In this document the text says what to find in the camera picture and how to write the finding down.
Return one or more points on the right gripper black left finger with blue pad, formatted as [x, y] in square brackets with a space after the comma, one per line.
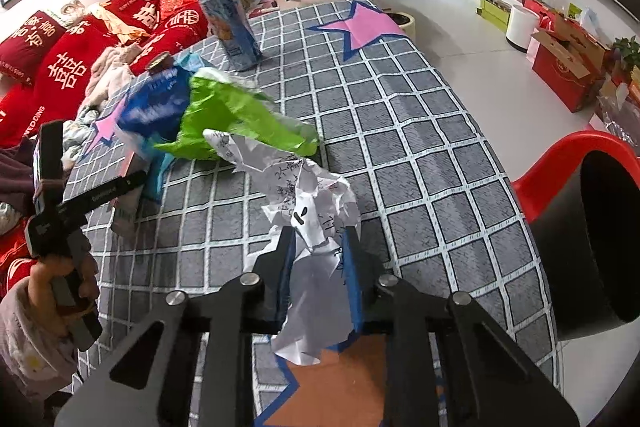
[188, 343]

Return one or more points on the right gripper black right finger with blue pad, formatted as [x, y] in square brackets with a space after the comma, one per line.
[447, 360]

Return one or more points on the white paper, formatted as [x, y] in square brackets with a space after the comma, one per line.
[318, 205]

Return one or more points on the green plastic bag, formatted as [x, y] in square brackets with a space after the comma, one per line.
[229, 103]

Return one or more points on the black trash bin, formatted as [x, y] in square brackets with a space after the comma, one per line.
[589, 254]

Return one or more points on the beige small trash bin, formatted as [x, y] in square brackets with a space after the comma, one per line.
[406, 22]

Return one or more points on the pink small box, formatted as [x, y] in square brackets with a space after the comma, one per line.
[125, 206]

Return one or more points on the blue plastic bag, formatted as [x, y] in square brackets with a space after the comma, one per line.
[152, 114]

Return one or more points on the pink white blanket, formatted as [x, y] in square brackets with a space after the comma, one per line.
[110, 72]

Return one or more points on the dark red pillow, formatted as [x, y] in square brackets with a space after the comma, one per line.
[23, 51]

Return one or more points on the grey checkered table cloth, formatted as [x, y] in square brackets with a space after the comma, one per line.
[434, 201]

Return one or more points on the brown drink can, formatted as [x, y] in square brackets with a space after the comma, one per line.
[160, 63]

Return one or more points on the red sofa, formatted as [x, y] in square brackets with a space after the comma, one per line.
[59, 85]

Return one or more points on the blue snack box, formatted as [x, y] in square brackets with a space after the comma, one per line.
[230, 25]

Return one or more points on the red cardboard gift box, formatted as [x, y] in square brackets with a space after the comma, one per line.
[570, 62]

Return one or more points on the white cylindrical bin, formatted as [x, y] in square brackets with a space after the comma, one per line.
[521, 25]

